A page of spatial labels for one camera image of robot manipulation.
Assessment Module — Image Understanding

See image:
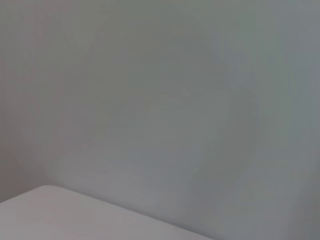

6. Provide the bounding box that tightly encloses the white tablecloth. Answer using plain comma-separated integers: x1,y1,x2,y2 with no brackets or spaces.
0,0,320,240

